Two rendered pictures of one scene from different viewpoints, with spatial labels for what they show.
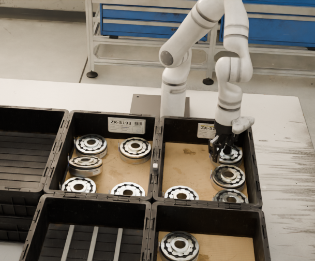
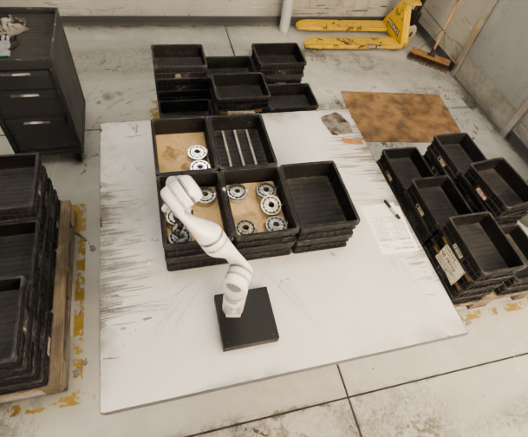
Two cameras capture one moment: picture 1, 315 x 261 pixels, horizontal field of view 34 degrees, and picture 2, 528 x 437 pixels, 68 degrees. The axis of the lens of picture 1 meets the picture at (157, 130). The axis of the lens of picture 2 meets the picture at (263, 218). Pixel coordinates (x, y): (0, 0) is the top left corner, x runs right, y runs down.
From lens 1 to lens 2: 2.32 m
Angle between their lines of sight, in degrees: 87
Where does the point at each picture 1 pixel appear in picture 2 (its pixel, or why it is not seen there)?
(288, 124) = (119, 352)
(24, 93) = (378, 326)
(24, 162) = (310, 211)
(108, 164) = (258, 219)
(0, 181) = (314, 195)
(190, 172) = not seen: hidden behind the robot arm
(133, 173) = (240, 215)
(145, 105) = (261, 320)
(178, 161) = not seen: hidden behind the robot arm
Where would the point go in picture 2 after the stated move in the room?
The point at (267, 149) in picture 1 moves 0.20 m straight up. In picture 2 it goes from (144, 306) to (137, 285)
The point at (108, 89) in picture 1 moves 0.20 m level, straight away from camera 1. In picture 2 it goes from (309, 357) to (330, 406)
